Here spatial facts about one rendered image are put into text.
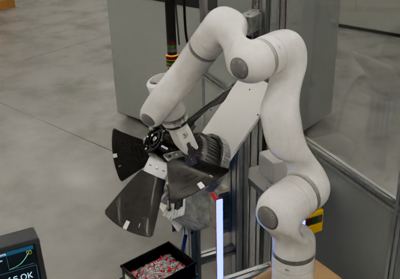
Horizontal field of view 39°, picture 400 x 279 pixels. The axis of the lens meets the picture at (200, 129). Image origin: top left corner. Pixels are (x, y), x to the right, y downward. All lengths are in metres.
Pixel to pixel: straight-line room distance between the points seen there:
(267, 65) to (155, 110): 0.43
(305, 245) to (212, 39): 0.59
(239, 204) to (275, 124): 1.12
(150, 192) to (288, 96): 0.92
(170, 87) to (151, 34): 3.16
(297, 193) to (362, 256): 1.10
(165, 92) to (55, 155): 3.29
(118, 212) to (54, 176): 2.35
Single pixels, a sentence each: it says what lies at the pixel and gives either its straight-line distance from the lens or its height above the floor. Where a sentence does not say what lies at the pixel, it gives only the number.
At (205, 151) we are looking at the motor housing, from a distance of 2.19.
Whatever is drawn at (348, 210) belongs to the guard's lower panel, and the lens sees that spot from 2.51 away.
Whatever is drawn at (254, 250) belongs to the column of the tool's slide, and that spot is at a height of 0.28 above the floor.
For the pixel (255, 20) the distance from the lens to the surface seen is 2.46.
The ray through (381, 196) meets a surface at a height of 0.99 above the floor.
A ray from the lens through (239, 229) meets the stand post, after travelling 2.56.
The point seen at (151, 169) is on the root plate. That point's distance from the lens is 2.19.
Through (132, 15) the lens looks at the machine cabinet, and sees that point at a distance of 4.87.
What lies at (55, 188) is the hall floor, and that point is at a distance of 4.36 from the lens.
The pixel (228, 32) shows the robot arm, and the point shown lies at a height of 1.79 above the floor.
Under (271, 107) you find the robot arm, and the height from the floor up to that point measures 1.62.
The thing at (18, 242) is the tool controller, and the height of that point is 1.25.
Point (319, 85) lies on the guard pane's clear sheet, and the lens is 2.49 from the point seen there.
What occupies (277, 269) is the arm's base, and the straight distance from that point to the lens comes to 1.63.
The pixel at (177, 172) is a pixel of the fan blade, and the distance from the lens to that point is 2.01.
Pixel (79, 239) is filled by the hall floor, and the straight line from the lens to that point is 3.78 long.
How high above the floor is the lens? 2.17
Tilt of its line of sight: 25 degrees down
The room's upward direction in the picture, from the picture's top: 1 degrees counter-clockwise
